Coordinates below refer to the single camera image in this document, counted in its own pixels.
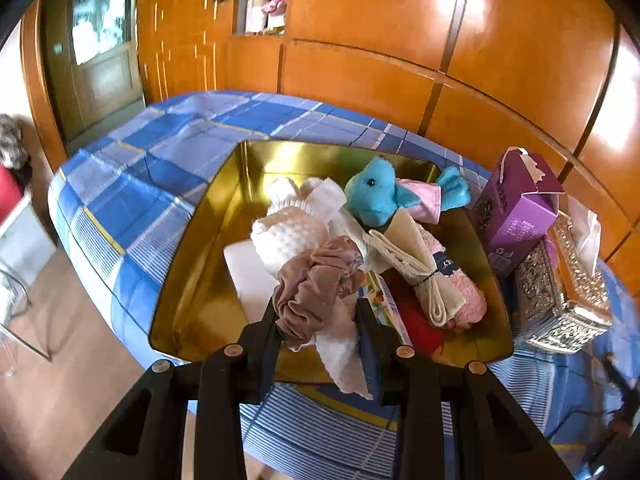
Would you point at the red cloth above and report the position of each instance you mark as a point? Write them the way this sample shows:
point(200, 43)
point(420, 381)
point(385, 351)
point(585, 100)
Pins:
point(10, 187)

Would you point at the gold tin box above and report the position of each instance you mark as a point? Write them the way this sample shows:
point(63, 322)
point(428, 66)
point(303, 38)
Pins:
point(210, 260)

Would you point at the ornate silver tissue box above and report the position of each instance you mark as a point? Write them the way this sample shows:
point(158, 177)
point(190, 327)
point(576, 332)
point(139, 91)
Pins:
point(545, 300)

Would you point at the wooden door with glass pane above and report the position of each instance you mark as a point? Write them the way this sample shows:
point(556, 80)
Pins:
point(105, 85)

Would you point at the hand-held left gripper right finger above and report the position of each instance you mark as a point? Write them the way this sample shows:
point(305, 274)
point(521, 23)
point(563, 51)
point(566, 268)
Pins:
point(370, 360)

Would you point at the wooden cabinet with gold inlay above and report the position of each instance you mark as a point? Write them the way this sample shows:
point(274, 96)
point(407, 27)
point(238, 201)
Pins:
point(175, 35)

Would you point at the white tissue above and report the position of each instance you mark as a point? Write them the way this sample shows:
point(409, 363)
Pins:
point(587, 240)

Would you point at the white low furniture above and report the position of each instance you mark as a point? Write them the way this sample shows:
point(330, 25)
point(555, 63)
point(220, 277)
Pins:
point(25, 240)

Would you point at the white socks pair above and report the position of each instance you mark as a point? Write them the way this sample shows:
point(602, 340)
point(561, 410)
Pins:
point(285, 240)

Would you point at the red soft toy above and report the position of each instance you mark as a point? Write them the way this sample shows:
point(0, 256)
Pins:
point(420, 330)

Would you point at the purple cardboard box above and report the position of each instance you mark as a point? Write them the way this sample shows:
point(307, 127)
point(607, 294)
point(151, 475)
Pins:
point(515, 220)

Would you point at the pink towel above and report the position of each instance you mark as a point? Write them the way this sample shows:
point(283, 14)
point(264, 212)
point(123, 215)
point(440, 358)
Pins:
point(465, 300)

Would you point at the glossy wooden wardrobe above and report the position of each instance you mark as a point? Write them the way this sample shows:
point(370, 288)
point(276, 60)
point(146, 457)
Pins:
point(500, 60)

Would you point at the grey fuzzy item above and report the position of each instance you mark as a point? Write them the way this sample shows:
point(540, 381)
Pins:
point(12, 140)

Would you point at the blue plush toy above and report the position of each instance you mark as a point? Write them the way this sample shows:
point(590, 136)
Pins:
point(370, 190)

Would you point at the white foam block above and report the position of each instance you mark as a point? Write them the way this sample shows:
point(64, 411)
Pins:
point(240, 275)

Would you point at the brown scrunchie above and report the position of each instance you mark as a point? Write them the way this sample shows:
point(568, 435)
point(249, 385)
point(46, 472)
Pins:
point(310, 285)

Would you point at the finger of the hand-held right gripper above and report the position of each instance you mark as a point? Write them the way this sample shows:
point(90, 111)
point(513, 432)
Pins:
point(618, 385)

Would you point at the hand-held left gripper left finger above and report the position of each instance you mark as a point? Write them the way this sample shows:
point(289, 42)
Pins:
point(265, 355)

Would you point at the blue plaid bed sheet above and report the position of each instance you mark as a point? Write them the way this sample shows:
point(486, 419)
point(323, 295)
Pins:
point(150, 160)

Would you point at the beige cloth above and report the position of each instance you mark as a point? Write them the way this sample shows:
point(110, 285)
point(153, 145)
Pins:
point(400, 250)

